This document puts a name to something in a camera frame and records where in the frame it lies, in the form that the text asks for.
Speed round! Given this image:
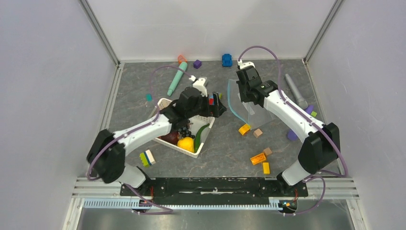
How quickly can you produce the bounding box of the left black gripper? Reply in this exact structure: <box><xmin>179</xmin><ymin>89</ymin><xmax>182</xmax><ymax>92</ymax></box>
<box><xmin>186</xmin><ymin>92</ymin><xmax>226</xmax><ymax>119</ymax></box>

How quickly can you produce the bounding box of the clear zip top bag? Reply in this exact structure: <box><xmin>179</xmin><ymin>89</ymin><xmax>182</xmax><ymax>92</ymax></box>
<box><xmin>227</xmin><ymin>80</ymin><xmax>277</xmax><ymax>129</ymax></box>

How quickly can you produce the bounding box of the yellow lemon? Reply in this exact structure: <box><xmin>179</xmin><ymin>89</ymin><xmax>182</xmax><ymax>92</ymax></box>
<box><xmin>177</xmin><ymin>137</ymin><xmax>194</xmax><ymax>153</ymax></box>

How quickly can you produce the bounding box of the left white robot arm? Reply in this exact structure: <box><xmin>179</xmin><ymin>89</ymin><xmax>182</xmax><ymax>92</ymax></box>
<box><xmin>86</xmin><ymin>87</ymin><xmax>226</xmax><ymax>195</ymax></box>

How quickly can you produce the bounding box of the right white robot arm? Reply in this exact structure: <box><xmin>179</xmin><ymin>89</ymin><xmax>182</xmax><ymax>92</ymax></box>
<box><xmin>237</xmin><ymin>65</ymin><xmax>339</xmax><ymax>196</ymax></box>

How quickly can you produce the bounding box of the red blue yellow block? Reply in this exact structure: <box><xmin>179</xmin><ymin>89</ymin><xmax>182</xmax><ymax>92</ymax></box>
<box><xmin>209</xmin><ymin>93</ymin><xmax>223</xmax><ymax>105</ymax></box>

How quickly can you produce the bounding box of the white perforated plastic basket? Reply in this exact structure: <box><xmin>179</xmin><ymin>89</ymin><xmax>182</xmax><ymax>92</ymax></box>
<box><xmin>153</xmin><ymin>115</ymin><xmax>215</xmax><ymax>158</ymax></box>

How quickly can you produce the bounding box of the yellow rounded brick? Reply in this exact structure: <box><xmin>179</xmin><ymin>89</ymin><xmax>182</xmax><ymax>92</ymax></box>
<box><xmin>238</xmin><ymin>124</ymin><xmax>251</xmax><ymax>136</ymax></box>

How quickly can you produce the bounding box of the blue toy car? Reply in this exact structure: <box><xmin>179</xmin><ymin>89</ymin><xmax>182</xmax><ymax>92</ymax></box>
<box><xmin>222</xmin><ymin>54</ymin><xmax>233</xmax><ymax>67</ymax></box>

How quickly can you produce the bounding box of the purple cube block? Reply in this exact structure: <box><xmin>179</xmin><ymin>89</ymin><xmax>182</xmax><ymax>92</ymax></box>
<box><xmin>193</xmin><ymin>59</ymin><xmax>202</xmax><ymax>69</ymax></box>

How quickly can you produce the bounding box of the tan wooden cube upper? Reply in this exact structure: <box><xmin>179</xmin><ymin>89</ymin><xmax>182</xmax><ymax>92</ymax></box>
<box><xmin>253</xmin><ymin>128</ymin><xmax>263</xmax><ymax>138</ymax></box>

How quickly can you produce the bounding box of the tan wooden cube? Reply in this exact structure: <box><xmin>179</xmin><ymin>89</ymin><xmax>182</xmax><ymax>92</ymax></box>
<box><xmin>263</xmin><ymin>147</ymin><xmax>273</xmax><ymax>157</ymax></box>
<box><xmin>253</xmin><ymin>128</ymin><xmax>263</xmax><ymax>138</ymax></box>

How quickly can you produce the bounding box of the dark purple grape bunch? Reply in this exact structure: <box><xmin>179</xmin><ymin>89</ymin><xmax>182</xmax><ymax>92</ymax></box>
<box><xmin>178</xmin><ymin>126</ymin><xmax>195</xmax><ymax>139</ymax></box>

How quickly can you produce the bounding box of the green cucumber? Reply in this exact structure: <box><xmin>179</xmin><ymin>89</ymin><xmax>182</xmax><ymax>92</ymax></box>
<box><xmin>193</xmin><ymin>124</ymin><xmax>209</xmax><ymax>153</ymax></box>

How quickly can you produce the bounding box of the dark red apple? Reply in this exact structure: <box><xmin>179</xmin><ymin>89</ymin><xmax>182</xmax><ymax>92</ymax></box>
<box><xmin>159</xmin><ymin>131</ymin><xmax>179</xmax><ymax>146</ymax></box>

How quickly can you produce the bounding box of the orange outline block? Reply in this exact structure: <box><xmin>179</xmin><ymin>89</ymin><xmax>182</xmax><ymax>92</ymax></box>
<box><xmin>177</xmin><ymin>55</ymin><xmax>187</xmax><ymax>64</ymax></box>

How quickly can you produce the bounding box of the purple toy cylinder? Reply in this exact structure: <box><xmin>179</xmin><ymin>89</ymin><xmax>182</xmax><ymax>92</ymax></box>
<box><xmin>287</xmin><ymin>105</ymin><xmax>314</xmax><ymax>141</ymax></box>

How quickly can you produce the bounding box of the tan wooden cube lower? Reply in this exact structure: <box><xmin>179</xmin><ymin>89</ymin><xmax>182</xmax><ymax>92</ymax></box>
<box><xmin>263</xmin><ymin>147</ymin><xmax>273</xmax><ymax>157</ymax></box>

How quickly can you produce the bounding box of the orange translucent brick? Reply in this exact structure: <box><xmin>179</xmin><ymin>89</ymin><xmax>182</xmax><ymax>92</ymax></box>
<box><xmin>250</xmin><ymin>153</ymin><xmax>267</xmax><ymax>165</ymax></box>

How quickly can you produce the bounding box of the teal small block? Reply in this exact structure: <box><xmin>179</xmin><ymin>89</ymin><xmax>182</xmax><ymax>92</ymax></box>
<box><xmin>146</xmin><ymin>93</ymin><xmax>153</xmax><ymax>102</ymax></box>

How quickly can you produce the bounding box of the yellow small brick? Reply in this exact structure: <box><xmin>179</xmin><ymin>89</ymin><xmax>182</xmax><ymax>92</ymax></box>
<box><xmin>262</xmin><ymin>162</ymin><xmax>271</xmax><ymax>175</ymax></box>

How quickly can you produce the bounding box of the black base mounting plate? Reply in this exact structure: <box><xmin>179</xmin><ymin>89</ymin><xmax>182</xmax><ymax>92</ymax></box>
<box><xmin>137</xmin><ymin>177</ymin><xmax>308</xmax><ymax>205</ymax></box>

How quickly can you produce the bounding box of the green blue white block stack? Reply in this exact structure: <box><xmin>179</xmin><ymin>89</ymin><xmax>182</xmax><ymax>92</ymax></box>
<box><xmin>139</xmin><ymin>149</ymin><xmax>156</xmax><ymax>167</ymax></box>

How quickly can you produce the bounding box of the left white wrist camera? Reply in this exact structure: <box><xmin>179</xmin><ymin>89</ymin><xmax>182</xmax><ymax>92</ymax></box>
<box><xmin>189</xmin><ymin>75</ymin><xmax>208</xmax><ymax>97</ymax></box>

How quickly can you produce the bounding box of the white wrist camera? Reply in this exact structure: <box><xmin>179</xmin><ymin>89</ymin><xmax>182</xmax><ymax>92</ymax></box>
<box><xmin>189</xmin><ymin>75</ymin><xmax>208</xmax><ymax>97</ymax></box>
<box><xmin>237</xmin><ymin>59</ymin><xmax>255</xmax><ymax>70</ymax></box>

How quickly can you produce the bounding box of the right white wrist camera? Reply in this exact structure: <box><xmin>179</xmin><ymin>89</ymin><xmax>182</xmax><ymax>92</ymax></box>
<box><xmin>237</xmin><ymin>59</ymin><xmax>255</xmax><ymax>70</ymax></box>

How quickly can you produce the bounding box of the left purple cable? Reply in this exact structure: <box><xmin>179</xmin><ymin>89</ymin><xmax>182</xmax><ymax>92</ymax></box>
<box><xmin>86</xmin><ymin>66</ymin><xmax>196</xmax><ymax>216</ymax></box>

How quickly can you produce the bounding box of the purple cable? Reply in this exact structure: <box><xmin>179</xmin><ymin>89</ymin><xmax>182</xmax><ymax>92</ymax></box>
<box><xmin>237</xmin><ymin>46</ymin><xmax>349</xmax><ymax>217</ymax></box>
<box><xmin>86</xmin><ymin>66</ymin><xmax>196</xmax><ymax>216</ymax></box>

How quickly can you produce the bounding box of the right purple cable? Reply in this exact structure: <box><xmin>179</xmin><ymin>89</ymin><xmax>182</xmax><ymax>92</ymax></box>
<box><xmin>237</xmin><ymin>46</ymin><xmax>349</xmax><ymax>217</ymax></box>

